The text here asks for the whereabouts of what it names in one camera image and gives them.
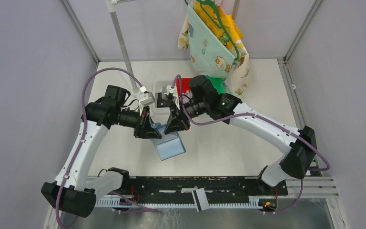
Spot white clothes rack stand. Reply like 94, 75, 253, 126
105, 0, 146, 95

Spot red plastic bin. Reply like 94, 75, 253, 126
173, 78, 201, 96

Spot white slotted cable duct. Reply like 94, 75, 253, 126
95, 195, 262, 209

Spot green clothes hanger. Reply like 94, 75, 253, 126
177, 0, 247, 65

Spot black cards in white bin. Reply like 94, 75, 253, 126
156, 94, 173, 108

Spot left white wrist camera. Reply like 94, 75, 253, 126
137, 86, 155, 113

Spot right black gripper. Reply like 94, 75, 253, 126
164, 99, 208, 134

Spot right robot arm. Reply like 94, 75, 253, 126
162, 75, 317, 195

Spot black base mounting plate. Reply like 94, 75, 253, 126
116, 176, 288, 204

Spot blue card holder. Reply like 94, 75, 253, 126
151, 123, 186, 161

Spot white plastic bin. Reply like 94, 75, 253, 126
152, 80, 172, 110

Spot mint cartoon print cloth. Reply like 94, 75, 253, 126
177, 0, 251, 96

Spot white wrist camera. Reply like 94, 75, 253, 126
137, 86, 155, 113
161, 85, 179, 105

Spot white magnetic stripe card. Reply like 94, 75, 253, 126
192, 188, 210, 212

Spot yellow garment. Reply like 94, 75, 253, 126
193, 1, 244, 50

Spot green plastic bin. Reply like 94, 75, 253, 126
206, 76, 225, 94

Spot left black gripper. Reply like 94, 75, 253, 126
113, 104, 162, 139

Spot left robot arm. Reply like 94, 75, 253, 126
41, 85, 162, 218

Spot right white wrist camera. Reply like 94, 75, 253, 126
161, 85, 179, 105

